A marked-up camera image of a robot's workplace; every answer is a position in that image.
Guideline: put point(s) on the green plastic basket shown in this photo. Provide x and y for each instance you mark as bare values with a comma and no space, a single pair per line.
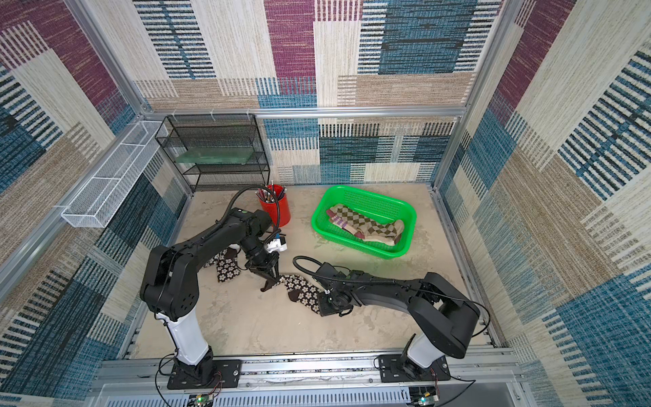
378,207

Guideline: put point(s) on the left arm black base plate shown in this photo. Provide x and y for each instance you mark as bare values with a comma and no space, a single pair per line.
224,374

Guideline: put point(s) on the red ribbed plastic cup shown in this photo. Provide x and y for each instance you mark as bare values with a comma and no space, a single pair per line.
279,211

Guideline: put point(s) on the white wire wall basket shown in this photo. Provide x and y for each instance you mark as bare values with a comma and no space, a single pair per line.
101,196

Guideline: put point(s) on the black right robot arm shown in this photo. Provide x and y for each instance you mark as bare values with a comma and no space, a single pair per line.
447,319

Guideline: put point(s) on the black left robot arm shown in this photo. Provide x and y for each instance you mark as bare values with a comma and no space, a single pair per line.
170,286

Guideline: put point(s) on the aluminium front rail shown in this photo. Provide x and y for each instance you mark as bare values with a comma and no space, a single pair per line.
485,377

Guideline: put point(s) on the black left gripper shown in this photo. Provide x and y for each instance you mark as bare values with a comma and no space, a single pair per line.
268,267

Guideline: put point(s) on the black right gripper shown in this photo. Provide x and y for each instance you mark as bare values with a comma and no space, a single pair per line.
327,299

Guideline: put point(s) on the black wire mesh shelf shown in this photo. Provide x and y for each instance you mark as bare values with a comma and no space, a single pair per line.
215,152

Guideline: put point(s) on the brown daisy pattern sock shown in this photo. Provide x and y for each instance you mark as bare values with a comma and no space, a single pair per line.
302,291

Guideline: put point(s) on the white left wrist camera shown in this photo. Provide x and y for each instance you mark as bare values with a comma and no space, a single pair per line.
277,245

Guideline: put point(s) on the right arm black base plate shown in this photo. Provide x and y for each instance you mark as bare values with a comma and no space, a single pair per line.
394,368

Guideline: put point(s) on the pens in red cup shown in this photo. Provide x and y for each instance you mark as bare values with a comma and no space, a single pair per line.
271,193

